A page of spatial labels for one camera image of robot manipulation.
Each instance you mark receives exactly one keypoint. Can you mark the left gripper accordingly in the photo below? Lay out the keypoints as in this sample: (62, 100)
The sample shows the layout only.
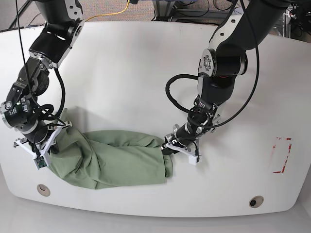
(183, 139)

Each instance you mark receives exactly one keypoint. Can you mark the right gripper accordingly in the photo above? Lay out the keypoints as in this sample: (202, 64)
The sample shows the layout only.
(40, 139)

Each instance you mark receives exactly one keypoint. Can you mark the green polo shirt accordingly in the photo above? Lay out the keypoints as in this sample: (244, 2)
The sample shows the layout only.
(109, 158)

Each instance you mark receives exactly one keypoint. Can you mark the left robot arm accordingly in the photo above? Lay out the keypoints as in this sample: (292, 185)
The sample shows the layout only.
(220, 64)

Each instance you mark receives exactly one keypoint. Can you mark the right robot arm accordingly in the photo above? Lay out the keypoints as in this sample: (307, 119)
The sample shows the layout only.
(63, 23)

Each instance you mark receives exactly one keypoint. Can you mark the red tape rectangle marking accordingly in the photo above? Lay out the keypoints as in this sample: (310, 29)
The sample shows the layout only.
(280, 154)

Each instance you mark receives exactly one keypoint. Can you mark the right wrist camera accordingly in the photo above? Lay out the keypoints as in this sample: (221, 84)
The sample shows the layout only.
(40, 162)

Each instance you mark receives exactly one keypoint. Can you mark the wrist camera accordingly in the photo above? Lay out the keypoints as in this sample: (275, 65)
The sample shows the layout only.
(40, 162)
(194, 159)

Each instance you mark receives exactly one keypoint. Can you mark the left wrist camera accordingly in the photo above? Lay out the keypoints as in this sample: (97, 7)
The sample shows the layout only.
(194, 159)

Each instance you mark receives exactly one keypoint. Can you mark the left table cable grommet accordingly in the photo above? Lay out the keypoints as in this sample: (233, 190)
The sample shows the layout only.
(43, 190)

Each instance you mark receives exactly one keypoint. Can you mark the table cable grommet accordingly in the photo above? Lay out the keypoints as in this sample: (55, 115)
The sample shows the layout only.
(256, 201)
(43, 190)

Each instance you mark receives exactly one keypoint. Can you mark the right table cable grommet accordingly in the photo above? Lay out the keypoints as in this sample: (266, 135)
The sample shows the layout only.
(256, 201)

